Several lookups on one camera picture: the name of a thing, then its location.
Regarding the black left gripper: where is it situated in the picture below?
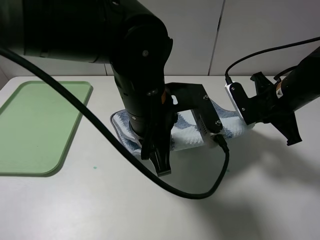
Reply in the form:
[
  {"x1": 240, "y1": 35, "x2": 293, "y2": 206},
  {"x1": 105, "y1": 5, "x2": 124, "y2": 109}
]
[{"x1": 127, "y1": 82, "x2": 178, "y2": 177}]

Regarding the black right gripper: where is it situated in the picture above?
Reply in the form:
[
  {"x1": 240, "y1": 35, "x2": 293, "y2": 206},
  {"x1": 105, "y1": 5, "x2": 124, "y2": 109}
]
[{"x1": 241, "y1": 72, "x2": 302, "y2": 146}]

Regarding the blue white striped towel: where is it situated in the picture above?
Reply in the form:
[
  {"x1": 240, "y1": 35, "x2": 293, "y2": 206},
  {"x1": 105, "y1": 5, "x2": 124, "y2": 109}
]
[{"x1": 110, "y1": 101, "x2": 255, "y2": 156}]

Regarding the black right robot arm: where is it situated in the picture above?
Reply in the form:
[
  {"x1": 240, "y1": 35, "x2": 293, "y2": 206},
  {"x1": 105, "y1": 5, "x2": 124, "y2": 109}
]
[{"x1": 243, "y1": 48, "x2": 320, "y2": 146}]

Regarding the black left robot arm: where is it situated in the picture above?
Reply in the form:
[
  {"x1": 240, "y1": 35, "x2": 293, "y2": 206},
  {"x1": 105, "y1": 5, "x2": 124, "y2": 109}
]
[{"x1": 0, "y1": 0, "x2": 174, "y2": 176}]

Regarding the green plastic tray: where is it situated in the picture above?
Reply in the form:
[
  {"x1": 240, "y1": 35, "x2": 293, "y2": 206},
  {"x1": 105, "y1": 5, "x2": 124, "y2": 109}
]
[{"x1": 0, "y1": 81, "x2": 82, "y2": 177}]

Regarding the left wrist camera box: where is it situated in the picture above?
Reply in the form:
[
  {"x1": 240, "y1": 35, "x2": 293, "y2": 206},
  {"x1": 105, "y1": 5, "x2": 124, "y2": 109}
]
[{"x1": 166, "y1": 82, "x2": 227, "y2": 150}]

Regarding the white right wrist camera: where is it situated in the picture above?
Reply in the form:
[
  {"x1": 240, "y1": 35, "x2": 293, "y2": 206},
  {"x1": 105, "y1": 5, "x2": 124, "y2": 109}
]
[{"x1": 224, "y1": 82, "x2": 256, "y2": 125}]

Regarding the black right camera cable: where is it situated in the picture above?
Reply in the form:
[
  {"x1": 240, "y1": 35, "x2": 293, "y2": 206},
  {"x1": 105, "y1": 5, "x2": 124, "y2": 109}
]
[{"x1": 224, "y1": 36, "x2": 320, "y2": 85}]

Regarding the black camera cable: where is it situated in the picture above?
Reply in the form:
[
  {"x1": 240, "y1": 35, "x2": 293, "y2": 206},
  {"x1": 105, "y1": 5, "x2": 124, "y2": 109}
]
[
  {"x1": 224, "y1": 36, "x2": 320, "y2": 85},
  {"x1": 0, "y1": 47, "x2": 230, "y2": 200}
]

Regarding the black left camera cable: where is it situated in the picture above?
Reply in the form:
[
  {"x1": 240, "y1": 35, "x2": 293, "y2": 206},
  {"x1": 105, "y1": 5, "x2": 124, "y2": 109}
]
[{"x1": 0, "y1": 47, "x2": 230, "y2": 200}]

